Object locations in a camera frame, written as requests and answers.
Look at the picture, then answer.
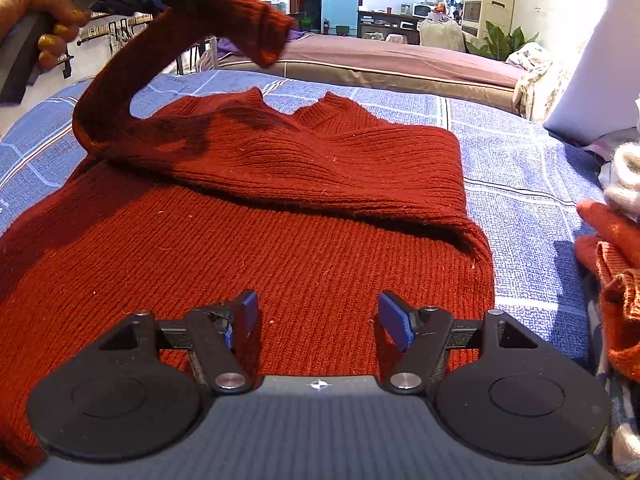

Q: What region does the white fluffy cloth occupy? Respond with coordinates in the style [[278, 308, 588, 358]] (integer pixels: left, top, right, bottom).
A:
[[597, 141, 640, 222]]

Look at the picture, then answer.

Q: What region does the wall tool rack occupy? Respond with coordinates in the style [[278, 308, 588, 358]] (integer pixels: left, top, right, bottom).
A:
[[75, 12, 157, 45]]

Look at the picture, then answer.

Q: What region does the cream drawer cabinet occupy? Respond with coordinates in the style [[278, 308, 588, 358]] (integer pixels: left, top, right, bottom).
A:
[[460, 0, 517, 41]]

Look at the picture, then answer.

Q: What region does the white covered chair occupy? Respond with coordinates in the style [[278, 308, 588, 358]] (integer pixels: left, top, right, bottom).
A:
[[418, 16, 467, 52]]

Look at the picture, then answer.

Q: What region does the pale pink cloth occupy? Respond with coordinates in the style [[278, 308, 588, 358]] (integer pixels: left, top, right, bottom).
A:
[[196, 45, 221, 75]]

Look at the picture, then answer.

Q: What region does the purple cloth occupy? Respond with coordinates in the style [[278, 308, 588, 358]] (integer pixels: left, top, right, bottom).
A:
[[215, 29, 312, 61]]

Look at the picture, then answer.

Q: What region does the person's left hand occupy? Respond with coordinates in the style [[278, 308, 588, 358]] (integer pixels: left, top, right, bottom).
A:
[[0, 0, 92, 71]]

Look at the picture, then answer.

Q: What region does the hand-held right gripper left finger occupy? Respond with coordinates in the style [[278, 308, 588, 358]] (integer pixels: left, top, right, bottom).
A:
[[100, 290, 261, 395]]

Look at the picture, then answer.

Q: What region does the floral cream cloth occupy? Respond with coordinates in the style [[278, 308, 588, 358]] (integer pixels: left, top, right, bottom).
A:
[[506, 41, 568, 122]]

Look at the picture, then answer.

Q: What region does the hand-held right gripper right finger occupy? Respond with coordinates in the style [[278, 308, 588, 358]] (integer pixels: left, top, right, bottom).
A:
[[377, 290, 541, 395]]

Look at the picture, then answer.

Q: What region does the white pillow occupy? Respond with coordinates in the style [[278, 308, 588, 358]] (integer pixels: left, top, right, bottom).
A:
[[542, 30, 640, 150]]

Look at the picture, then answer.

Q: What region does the blue plaid bed sheet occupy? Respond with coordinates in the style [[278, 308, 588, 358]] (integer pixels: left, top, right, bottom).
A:
[[0, 71, 608, 376]]

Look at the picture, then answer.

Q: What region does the green potted plant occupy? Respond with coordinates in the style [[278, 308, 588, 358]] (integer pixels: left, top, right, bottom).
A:
[[465, 21, 541, 64]]

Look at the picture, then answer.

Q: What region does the red knitted sweater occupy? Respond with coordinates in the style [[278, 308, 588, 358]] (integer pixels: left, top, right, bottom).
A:
[[0, 0, 496, 478]]

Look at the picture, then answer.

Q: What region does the orange knitted cloth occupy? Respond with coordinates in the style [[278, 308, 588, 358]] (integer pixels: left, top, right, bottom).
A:
[[574, 200, 640, 382]]

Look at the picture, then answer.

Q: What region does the dark wooden desk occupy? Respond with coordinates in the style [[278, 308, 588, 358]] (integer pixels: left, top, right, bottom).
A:
[[356, 10, 422, 42]]

